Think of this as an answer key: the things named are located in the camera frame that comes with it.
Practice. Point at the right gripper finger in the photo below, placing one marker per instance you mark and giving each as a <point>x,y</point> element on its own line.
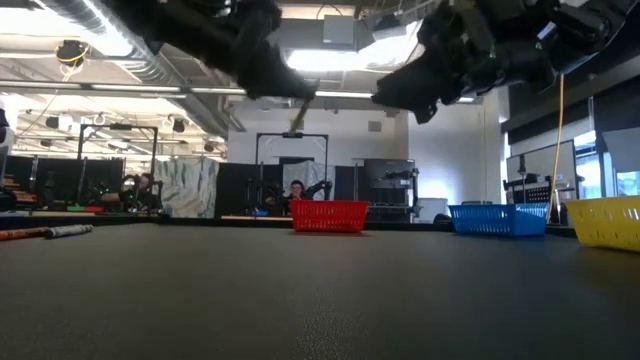
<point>425,85</point>
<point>425,114</point>

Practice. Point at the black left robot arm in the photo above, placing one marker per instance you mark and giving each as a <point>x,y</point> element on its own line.
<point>175,25</point>

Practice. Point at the black equipment cabinet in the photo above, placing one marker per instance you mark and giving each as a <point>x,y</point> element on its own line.
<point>390,200</point>

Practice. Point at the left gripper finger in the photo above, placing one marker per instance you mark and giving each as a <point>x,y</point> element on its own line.
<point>287,72</point>
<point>265,89</point>

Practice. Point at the yellow plastic basket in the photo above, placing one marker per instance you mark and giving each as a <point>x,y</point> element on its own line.
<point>607,222</point>

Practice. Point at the blue plastic basket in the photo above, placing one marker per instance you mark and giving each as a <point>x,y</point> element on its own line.
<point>497,220</point>

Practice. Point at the red plastic basket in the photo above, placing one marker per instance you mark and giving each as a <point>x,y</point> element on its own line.
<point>327,216</point>

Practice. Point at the blue white patterned curtain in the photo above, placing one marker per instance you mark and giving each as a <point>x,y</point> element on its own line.
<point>190,185</point>

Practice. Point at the white crayon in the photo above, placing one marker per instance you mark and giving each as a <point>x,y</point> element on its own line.
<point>70,230</point>

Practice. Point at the yellow crayon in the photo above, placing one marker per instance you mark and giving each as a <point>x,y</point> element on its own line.
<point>301,116</point>

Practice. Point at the grey whiteboard panel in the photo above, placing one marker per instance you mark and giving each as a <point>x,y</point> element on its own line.
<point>542,160</point>

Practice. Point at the black gantry frame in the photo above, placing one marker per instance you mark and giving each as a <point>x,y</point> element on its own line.
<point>135,128</point>
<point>270,135</point>

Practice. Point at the white bin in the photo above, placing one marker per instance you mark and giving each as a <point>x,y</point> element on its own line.
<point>432,210</point>

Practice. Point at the black table frame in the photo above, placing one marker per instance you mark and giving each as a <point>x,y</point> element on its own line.
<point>190,220</point>

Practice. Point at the black partition panel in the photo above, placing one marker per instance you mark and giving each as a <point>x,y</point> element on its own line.
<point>65,175</point>
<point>240,185</point>

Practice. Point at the black table mat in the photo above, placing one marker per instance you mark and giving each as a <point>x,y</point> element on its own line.
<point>320,310</point>

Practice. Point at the long ceiling light strip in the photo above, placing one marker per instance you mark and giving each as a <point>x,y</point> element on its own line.
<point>125,88</point>

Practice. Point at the red crayon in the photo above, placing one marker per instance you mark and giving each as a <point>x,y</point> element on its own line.
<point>22,233</point>

